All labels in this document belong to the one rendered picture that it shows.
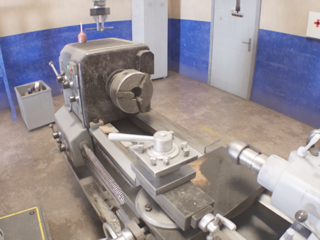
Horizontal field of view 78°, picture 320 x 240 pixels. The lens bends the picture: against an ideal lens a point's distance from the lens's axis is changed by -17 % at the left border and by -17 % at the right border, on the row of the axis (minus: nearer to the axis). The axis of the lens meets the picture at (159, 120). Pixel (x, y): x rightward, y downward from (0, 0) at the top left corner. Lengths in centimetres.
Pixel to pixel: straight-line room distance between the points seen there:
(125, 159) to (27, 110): 244
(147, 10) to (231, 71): 204
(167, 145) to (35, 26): 415
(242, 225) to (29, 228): 134
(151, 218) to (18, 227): 118
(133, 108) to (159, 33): 376
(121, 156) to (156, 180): 53
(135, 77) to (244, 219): 94
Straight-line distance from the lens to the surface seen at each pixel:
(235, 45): 449
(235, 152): 84
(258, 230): 112
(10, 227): 181
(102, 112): 155
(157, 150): 74
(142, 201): 85
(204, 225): 70
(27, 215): 183
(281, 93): 413
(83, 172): 190
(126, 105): 137
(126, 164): 120
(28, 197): 247
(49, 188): 248
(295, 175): 72
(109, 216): 153
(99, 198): 166
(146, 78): 136
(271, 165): 77
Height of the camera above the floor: 157
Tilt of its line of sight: 27 degrees down
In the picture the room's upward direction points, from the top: straight up
